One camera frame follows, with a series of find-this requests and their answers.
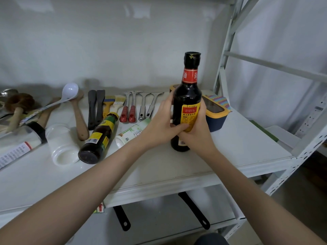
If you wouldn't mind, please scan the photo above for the clear bottle black band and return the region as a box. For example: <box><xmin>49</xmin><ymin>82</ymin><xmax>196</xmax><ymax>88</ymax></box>
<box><xmin>0</xmin><ymin>121</ymin><xmax>48</xmax><ymax>170</ymax></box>

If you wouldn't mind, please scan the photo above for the wooden spatula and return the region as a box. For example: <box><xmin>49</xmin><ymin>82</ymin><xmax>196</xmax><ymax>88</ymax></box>
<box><xmin>70</xmin><ymin>90</ymin><xmax>90</xmax><ymax>141</ymax></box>

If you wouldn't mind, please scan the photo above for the metal ladle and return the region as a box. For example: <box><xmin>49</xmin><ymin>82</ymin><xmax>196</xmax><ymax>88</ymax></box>
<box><xmin>0</xmin><ymin>88</ymin><xmax>19</xmax><ymax>100</ymax></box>

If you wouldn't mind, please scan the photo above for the white plastic ladle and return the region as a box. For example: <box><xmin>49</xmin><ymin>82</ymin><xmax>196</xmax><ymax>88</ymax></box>
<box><xmin>20</xmin><ymin>83</ymin><xmax>79</xmax><ymax>125</ymax></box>

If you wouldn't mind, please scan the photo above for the black spatula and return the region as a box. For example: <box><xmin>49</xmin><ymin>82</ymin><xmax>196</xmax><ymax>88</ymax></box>
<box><xmin>87</xmin><ymin>90</ymin><xmax>97</xmax><ymax>131</ymax></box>
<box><xmin>96</xmin><ymin>89</ymin><xmax>106</xmax><ymax>127</ymax></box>

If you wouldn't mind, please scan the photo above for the blue yellow container box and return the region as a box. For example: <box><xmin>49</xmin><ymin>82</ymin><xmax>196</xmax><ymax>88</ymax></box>
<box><xmin>170</xmin><ymin>84</ymin><xmax>229</xmax><ymax>133</ymax></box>

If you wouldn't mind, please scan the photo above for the brown brush wooden handle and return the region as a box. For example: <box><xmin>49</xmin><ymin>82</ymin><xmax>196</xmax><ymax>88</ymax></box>
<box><xmin>4</xmin><ymin>93</ymin><xmax>35</xmax><ymax>133</ymax></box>

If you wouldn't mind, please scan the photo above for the person's right hand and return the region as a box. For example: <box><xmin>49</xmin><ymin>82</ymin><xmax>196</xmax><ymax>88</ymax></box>
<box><xmin>178</xmin><ymin>98</ymin><xmax>218</xmax><ymax>158</ymax></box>

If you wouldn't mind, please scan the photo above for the beige handled pastry brush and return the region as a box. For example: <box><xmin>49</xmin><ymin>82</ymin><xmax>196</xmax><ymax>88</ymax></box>
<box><xmin>111</xmin><ymin>95</ymin><xmax>126</xmax><ymax>117</ymax></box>

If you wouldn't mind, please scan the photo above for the dark sauce bottle red neck label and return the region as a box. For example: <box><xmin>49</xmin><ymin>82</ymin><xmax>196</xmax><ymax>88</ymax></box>
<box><xmin>170</xmin><ymin>51</ymin><xmax>203</xmax><ymax>152</ymax></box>

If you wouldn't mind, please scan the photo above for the yellow handled pastry brush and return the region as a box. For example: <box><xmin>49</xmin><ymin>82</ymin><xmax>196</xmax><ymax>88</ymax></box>
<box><xmin>102</xmin><ymin>95</ymin><xmax>115</xmax><ymax>119</ymax></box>

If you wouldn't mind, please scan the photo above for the white metal shelf rack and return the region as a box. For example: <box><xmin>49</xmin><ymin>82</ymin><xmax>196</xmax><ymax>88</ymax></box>
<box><xmin>0</xmin><ymin>0</ymin><xmax>327</xmax><ymax>245</ymax></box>

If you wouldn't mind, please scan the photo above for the person's right forearm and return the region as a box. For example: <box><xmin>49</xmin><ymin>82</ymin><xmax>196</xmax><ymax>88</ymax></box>
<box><xmin>202</xmin><ymin>147</ymin><xmax>327</xmax><ymax>245</ymax></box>

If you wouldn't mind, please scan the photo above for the red handled peeler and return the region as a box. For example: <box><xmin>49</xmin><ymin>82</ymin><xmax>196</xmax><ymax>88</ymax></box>
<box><xmin>119</xmin><ymin>92</ymin><xmax>131</xmax><ymax>123</ymax></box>
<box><xmin>127</xmin><ymin>91</ymin><xmax>140</xmax><ymax>123</ymax></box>

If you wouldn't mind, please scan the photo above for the white plastic jar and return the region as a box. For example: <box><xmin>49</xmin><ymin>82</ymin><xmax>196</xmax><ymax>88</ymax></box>
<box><xmin>45</xmin><ymin>123</ymin><xmax>80</xmax><ymax>167</ymax></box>

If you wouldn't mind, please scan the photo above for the person's left hand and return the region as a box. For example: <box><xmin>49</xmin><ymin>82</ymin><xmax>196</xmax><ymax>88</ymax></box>
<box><xmin>139</xmin><ymin>91</ymin><xmax>190</xmax><ymax>151</ymax></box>

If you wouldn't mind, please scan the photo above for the black pan handle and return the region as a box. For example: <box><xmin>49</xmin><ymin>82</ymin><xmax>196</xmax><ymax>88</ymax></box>
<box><xmin>178</xmin><ymin>191</ymin><xmax>211</xmax><ymax>231</ymax></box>
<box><xmin>113</xmin><ymin>205</ymin><xmax>131</xmax><ymax>232</ymax></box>

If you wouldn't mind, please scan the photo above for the dark bottle yellow green label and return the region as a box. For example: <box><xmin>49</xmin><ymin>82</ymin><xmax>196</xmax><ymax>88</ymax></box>
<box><xmin>78</xmin><ymin>112</ymin><xmax>119</xmax><ymax>165</ymax></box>

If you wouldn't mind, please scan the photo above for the person's left forearm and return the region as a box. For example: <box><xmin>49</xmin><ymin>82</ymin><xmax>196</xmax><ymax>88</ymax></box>
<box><xmin>0</xmin><ymin>135</ymin><xmax>154</xmax><ymax>245</ymax></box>

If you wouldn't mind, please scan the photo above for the wooden spoon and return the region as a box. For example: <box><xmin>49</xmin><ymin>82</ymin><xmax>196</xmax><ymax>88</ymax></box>
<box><xmin>37</xmin><ymin>97</ymin><xmax>61</xmax><ymax>128</ymax></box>

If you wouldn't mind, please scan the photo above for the white bottle green print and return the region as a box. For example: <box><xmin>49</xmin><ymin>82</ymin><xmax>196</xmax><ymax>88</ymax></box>
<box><xmin>115</xmin><ymin>118</ymin><xmax>153</xmax><ymax>149</ymax></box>

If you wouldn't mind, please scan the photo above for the green board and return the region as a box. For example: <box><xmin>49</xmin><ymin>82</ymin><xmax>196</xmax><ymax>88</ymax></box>
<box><xmin>249</xmin><ymin>119</ymin><xmax>279</xmax><ymax>143</ymax></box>

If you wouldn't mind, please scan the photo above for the metal peeler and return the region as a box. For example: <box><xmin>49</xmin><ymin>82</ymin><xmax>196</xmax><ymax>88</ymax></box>
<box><xmin>138</xmin><ymin>93</ymin><xmax>150</xmax><ymax>122</ymax></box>
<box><xmin>145</xmin><ymin>92</ymin><xmax>164</xmax><ymax>120</ymax></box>

